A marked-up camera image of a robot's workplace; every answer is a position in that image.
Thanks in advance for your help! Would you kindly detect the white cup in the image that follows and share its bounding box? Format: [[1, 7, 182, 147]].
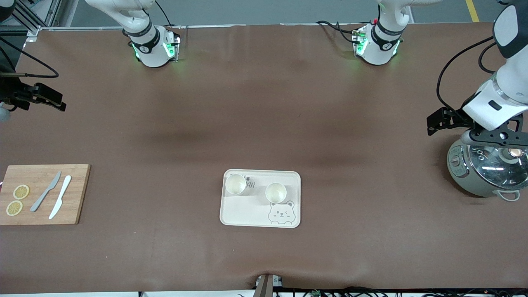
[[225, 173, 248, 196], [265, 182, 287, 204]]

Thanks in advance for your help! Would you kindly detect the grey-green electric cooking pot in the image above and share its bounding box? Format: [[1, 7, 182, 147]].
[[447, 136, 528, 202]]

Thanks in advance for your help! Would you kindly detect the glass pot lid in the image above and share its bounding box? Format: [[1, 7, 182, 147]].
[[466, 142, 528, 191]]

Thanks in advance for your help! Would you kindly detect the grey plastic knife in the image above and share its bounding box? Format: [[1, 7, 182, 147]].
[[30, 171, 62, 213]]

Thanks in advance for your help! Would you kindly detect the white plastic knife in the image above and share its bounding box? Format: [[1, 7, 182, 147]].
[[48, 175, 72, 220]]

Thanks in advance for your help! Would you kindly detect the wooden cutting board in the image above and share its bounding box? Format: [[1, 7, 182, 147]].
[[0, 164, 91, 226]]

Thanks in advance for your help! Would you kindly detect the brown table cover mat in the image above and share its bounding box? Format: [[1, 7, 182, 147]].
[[0, 23, 528, 294]]

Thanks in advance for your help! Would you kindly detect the cream tray with bear print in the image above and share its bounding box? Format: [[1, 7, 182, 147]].
[[219, 169, 302, 229]]

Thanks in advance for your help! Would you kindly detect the black right camera bracket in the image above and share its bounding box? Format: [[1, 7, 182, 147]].
[[0, 76, 33, 112]]

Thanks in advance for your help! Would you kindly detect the black camera bracket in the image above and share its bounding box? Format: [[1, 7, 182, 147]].
[[470, 119, 528, 147], [0, 76, 33, 112]]

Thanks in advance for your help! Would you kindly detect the long black left arm cable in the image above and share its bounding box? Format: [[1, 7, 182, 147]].
[[436, 35, 495, 116]]

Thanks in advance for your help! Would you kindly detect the black left camera bracket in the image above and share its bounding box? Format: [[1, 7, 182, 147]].
[[470, 119, 528, 147]]

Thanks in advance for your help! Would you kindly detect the short black left arm cable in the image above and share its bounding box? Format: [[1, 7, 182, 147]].
[[478, 41, 497, 75]]

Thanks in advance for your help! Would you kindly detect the aluminium frame profile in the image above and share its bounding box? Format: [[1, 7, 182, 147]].
[[0, 0, 62, 38]]

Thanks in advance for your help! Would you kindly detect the black right arm base cable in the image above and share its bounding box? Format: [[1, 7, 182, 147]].
[[153, 0, 173, 29]]

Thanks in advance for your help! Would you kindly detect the black arm base cable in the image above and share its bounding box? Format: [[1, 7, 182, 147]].
[[153, 0, 173, 29], [316, 20, 365, 44]]

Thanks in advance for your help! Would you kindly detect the black left arm base cable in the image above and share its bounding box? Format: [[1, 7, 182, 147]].
[[316, 20, 365, 44]]

